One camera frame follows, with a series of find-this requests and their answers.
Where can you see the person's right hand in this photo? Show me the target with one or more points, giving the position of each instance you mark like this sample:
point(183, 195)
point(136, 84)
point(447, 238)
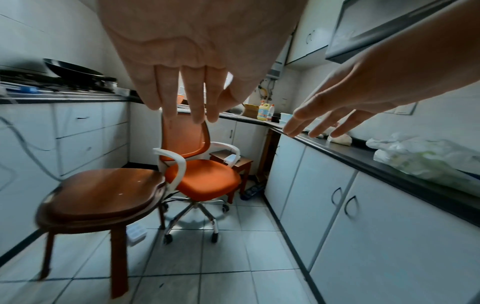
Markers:
point(360, 83)

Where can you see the person's left hand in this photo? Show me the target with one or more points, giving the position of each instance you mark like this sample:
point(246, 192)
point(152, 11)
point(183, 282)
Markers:
point(202, 32)

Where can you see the person's right forearm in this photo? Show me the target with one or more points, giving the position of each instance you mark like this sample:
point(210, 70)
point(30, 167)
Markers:
point(442, 53)

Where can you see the steel range hood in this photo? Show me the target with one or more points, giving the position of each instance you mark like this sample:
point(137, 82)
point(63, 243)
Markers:
point(375, 26)

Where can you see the small white bag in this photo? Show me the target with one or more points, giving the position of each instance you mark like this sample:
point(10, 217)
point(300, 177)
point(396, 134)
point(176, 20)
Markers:
point(340, 140)

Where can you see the white plastic container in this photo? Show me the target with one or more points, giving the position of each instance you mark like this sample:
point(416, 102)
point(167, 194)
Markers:
point(287, 117)

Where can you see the white water heater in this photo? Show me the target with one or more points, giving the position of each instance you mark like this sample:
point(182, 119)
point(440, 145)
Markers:
point(276, 71)

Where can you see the cardboard box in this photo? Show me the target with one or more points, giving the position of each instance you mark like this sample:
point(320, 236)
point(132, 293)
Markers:
point(250, 110)

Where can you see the white bottle with red cap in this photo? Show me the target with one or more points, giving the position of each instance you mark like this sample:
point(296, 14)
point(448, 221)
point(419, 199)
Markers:
point(270, 114)

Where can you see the yellow detergent bottle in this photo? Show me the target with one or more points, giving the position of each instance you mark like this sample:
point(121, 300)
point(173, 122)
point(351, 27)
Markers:
point(263, 112)

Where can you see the large white plastic bag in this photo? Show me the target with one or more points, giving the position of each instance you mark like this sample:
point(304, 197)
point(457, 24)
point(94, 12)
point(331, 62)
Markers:
point(427, 157)

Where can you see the white corner base cabinet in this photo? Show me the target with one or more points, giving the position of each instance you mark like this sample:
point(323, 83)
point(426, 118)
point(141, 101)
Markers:
point(247, 136)

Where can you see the small square wooden stool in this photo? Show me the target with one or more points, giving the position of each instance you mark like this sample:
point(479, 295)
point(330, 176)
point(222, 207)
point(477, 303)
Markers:
point(243, 161)

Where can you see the black frying pan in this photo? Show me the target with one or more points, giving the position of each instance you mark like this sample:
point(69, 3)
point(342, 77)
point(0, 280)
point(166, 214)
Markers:
point(71, 69)

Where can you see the orange swivel office chair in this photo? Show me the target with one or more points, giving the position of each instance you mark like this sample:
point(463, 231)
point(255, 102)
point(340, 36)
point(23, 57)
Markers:
point(202, 178)

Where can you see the dark slippers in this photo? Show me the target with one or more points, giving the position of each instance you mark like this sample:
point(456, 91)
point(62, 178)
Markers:
point(252, 191)

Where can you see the white drawer cabinet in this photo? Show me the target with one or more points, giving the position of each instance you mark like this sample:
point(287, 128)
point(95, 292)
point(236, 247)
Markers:
point(82, 133)

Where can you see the black gas stove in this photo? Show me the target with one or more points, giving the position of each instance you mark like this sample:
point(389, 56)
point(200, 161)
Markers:
point(45, 81)

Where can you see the round brown wooden stool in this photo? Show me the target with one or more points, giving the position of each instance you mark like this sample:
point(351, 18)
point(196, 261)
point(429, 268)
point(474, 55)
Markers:
point(101, 193)

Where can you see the white power strip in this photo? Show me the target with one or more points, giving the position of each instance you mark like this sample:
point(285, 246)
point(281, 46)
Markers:
point(135, 236)

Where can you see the white wall socket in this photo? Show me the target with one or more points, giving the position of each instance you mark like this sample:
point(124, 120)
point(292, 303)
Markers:
point(407, 109)

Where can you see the white wall cabinet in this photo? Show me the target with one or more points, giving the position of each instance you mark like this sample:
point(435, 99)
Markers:
point(311, 35)

